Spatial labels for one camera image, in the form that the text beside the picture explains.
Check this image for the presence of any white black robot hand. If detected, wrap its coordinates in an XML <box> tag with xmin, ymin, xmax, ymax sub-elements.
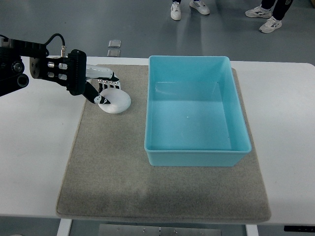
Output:
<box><xmin>83</xmin><ymin>64</ymin><xmax>121</xmax><ymax>104</ymax></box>

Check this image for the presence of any upper metal floor plate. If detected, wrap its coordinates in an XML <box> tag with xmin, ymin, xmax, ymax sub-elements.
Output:
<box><xmin>108</xmin><ymin>40</ymin><xmax>122</xmax><ymax>48</ymax></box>

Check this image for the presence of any black table control panel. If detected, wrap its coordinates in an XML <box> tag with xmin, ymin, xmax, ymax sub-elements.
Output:
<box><xmin>283</xmin><ymin>225</ymin><xmax>315</xmax><ymax>233</ymax></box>

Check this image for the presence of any dark trouser leg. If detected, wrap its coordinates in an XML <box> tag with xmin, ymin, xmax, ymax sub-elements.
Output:
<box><xmin>261</xmin><ymin>0</ymin><xmax>293</xmax><ymax>21</ymax></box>

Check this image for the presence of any white sneaker left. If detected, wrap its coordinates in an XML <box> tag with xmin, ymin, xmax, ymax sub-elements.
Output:
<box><xmin>170</xmin><ymin>1</ymin><xmax>182</xmax><ymax>21</ymax></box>

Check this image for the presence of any white grey sneaker far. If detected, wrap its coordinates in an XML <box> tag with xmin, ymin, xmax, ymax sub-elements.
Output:
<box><xmin>245</xmin><ymin>6</ymin><xmax>272</xmax><ymax>19</ymax></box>

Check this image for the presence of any white grey sneaker near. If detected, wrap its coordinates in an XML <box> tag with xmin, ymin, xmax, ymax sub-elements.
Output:
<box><xmin>259</xmin><ymin>16</ymin><xmax>282</xmax><ymax>33</ymax></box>

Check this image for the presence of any metal floor plate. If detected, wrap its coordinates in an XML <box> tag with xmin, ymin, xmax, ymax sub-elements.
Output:
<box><xmin>108</xmin><ymin>40</ymin><xmax>122</xmax><ymax>48</ymax></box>
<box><xmin>107</xmin><ymin>49</ymin><xmax>121</xmax><ymax>57</ymax></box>

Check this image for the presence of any lower metal floor plate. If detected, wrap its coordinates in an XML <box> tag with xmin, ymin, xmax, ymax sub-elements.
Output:
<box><xmin>107</xmin><ymin>49</ymin><xmax>121</xmax><ymax>57</ymax></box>

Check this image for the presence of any white bunny toy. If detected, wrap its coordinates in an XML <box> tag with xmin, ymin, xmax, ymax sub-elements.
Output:
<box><xmin>99</xmin><ymin>88</ymin><xmax>131</xmax><ymax>114</ymax></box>

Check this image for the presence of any white table leg right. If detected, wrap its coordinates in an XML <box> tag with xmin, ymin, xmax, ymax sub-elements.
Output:
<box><xmin>246</xmin><ymin>225</ymin><xmax>259</xmax><ymax>236</ymax></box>

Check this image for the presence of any grey felt mat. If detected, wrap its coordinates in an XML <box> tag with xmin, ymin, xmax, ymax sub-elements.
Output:
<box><xmin>56</xmin><ymin>65</ymin><xmax>271</xmax><ymax>224</ymax></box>

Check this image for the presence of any blue plastic box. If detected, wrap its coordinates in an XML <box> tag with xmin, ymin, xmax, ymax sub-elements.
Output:
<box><xmin>144</xmin><ymin>56</ymin><xmax>252</xmax><ymax>167</ymax></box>

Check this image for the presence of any white table leg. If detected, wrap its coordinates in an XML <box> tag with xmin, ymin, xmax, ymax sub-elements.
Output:
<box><xmin>246</xmin><ymin>225</ymin><xmax>259</xmax><ymax>236</ymax></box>
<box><xmin>57</xmin><ymin>219</ymin><xmax>72</xmax><ymax>236</ymax></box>

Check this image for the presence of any white table leg left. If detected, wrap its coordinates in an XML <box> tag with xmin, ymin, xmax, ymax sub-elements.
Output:
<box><xmin>57</xmin><ymin>219</ymin><xmax>72</xmax><ymax>236</ymax></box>

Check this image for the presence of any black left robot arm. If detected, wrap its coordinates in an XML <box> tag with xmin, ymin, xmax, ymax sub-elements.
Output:
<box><xmin>0</xmin><ymin>33</ymin><xmax>87</xmax><ymax>96</ymax></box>

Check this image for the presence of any white grey sneaker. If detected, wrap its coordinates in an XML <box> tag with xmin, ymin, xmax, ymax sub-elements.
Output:
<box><xmin>259</xmin><ymin>16</ymin><xmax>282</xmax><ymax>33</ymax></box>
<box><xmin>245</xmin><ymin>6</ymin><xmax>272</xmax><ymax>19</ymax></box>

